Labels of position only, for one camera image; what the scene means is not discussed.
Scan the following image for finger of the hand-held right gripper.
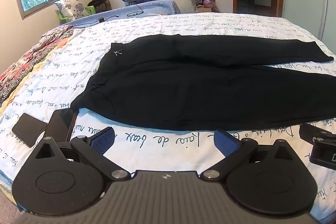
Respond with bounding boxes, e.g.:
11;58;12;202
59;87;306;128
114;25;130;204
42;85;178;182
299;123;336;144

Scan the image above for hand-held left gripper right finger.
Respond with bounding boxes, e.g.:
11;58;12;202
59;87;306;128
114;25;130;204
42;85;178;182
201;129;297;180

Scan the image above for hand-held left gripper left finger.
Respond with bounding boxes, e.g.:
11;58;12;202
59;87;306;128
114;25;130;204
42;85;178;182
33;127;130;182

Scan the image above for black pants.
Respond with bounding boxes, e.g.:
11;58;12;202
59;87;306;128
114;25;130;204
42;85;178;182
71;34;336;131

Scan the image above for black phone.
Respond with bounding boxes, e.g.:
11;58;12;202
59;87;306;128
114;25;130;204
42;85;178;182
12;113;48;148
43;109;78;144

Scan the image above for white script-printed quilt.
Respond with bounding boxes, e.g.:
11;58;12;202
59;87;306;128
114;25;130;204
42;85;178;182
0;13;336;203

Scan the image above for floral patterned blanket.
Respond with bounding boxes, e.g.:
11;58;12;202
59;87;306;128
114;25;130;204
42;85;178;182
0;25;74;104

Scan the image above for green plastic chair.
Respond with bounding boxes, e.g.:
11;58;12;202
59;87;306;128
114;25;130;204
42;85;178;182
55;5;96;24

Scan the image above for black bag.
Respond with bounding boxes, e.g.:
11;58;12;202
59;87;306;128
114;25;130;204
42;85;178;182
88;0;112;13

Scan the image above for cardboard box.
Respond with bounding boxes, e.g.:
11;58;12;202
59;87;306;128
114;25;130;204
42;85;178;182
197;0;221;13

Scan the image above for floral pillow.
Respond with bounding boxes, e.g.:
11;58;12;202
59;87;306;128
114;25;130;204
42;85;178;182
55;0;88;20

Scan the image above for blue dotted blanket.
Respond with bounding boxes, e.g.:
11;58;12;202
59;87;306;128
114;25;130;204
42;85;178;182
63;0;181;29

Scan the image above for black cable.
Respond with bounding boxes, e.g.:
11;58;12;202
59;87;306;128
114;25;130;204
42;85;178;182
72;4;143;29

